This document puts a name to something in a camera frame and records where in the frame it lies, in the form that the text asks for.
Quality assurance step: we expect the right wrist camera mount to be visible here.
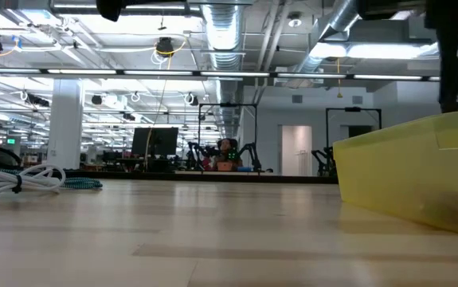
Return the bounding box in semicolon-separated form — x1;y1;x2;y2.
358;0;429;21

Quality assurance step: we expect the dark office desk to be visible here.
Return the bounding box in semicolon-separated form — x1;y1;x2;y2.
115;157;178;173

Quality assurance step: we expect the straight silver ventilation duct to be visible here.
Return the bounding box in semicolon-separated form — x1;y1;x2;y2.
201;0;248;139

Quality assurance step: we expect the translucent yellow plastic bin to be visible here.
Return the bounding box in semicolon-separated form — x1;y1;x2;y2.
332;110;458;236

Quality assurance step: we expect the black table edge rail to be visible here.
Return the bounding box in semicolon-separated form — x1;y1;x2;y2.
63;170;339;185

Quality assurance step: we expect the white door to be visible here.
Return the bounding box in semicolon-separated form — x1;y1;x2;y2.
280;124;314;177

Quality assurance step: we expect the white building pillar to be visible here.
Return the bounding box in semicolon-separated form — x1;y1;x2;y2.
47;78;84;171

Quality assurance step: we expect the yellow hanging pull cord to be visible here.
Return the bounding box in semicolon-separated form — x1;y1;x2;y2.
335;57;344;100

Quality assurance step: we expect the teal braided USB-C cable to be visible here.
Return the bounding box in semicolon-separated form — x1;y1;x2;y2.
0;169;104;191

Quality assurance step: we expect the long overhead light bar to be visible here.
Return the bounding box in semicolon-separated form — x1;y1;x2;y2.
0;67;458;83

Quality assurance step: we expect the round ceiling fixture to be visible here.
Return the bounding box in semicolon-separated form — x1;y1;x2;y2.
287;11;303;29

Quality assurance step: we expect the slanted silver ventilation duct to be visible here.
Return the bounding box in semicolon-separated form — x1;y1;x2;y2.
288;0;375;87

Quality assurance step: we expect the person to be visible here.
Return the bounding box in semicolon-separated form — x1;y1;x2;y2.
212;138;244;172

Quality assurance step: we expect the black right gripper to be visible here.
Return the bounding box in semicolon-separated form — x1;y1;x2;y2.
425;0;458;114

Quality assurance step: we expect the black computer monitor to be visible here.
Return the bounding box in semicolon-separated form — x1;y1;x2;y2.
131;127;179;157

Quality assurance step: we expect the black robot station frame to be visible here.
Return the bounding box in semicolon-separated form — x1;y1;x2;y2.
325;106;383;176
198;102;259;173

